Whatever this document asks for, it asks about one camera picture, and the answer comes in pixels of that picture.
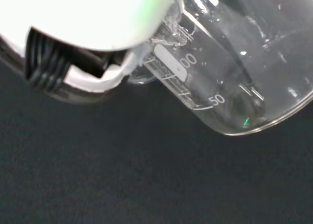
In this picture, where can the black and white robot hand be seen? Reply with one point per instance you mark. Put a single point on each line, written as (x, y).
(85, 16)

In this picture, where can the black bench cloth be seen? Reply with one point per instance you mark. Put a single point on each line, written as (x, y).
(122, 172)

